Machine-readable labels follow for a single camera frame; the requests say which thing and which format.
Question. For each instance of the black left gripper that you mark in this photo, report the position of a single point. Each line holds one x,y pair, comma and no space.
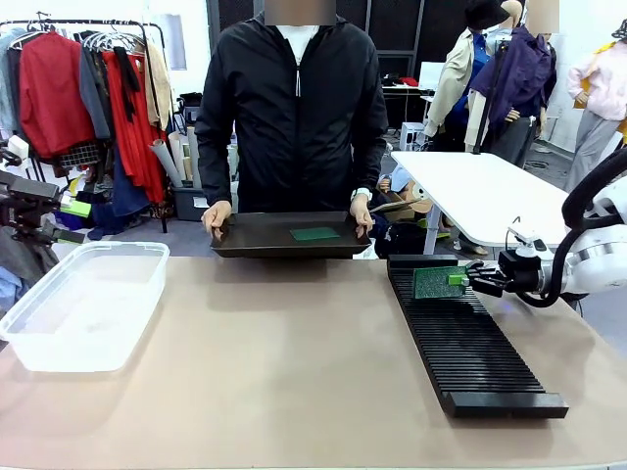
24,201

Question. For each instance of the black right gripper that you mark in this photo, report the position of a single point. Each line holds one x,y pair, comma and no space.
524,274

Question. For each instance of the green PCB board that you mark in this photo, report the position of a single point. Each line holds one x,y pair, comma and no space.
313,234
433,285

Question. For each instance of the black rectangular tray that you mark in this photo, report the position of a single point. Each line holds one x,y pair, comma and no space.
259,240

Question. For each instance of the person's left forearm black sleeve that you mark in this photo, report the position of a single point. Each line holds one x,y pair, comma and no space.
372,161

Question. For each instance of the person's right forearm black sleeve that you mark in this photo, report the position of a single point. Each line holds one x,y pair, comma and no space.
213,171

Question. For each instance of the person's left hand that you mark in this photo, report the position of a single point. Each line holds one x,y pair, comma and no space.
362,215

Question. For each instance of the person's right hand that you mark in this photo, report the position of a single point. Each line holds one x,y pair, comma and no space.
216,218

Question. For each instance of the navy blue hanging garment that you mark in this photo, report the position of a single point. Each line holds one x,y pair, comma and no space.
130,188

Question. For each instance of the plaid checked garment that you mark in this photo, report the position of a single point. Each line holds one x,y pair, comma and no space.
81,154

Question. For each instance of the white side table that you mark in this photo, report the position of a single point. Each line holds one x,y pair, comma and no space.
480,196

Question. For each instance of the black slotted PCB rack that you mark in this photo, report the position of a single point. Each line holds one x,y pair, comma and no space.
470,362

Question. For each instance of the clear plastic storage box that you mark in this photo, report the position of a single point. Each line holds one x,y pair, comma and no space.
88,313

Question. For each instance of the red hanging dress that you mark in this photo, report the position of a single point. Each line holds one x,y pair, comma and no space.
130,142

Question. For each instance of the black storage bin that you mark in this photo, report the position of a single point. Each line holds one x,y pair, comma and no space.
188,203

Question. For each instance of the bundle of paper rolls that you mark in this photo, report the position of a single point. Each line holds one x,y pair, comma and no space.
183,156

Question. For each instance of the red hanging jacket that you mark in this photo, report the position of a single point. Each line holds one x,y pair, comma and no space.
51,93

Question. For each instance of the white wrist watch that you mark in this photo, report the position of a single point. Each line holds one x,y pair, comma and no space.
361,194

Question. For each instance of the light grey hanging garment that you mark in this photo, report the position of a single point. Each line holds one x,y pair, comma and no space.
7,83

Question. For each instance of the black hanging scarf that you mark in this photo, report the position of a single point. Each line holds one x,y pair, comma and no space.
128,78

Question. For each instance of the black office chair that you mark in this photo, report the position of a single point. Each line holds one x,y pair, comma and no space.
191,110

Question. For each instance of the beige hanging garment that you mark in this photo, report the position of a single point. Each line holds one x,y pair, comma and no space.
159,83

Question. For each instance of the black metal clothes rack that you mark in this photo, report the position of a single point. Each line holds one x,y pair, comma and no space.
73,22

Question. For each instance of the mannequin in beige coat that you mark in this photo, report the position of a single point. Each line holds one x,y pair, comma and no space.
455,73

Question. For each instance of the white board on desk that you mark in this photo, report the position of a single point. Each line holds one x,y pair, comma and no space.
432,76

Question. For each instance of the mannequin in purple jacket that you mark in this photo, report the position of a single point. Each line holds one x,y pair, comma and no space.
519,73

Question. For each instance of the person in black jacket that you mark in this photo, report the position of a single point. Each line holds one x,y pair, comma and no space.
294,122

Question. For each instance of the mannequin in pink hoodie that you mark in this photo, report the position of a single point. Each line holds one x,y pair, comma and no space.
607,78

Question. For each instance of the black bucket hat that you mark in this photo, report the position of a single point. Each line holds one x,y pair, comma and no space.
485,14

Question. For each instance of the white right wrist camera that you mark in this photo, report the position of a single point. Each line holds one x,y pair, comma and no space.
526,242

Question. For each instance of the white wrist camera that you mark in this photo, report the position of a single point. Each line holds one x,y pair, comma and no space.
526,242
18,146

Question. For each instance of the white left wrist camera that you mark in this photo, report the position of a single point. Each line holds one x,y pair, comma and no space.
18,146

